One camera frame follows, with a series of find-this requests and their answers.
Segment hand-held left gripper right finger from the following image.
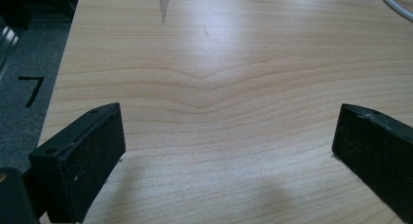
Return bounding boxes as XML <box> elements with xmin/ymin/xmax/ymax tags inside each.
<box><xmin>331</xmin><ymin>102</ymin><xmax>413</xmax><ymax>224</ymax></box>

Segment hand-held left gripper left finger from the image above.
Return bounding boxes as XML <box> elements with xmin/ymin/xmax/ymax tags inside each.
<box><xmin>28</xmin><ymin>102</ymin><xmax>127</xmax><ymax>224</ymax></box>

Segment white wire display rack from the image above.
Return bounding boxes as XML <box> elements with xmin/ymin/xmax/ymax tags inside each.
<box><xmin>378</xmin><ymin>0</ymin><xmax>413</xmax><ymax>23</ymax></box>

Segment black tape floor mark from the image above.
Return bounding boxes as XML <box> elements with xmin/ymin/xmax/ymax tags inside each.
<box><xmin>17</xmin><ymin>75</ymin><xmax>46</xmax><ymax>109</ymax></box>

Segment black metal stand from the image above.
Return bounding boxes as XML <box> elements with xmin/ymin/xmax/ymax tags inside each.
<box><xmin>0</xmin><ymin>0</ymin><xmax>83</xmax><ymax>27</ymax></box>

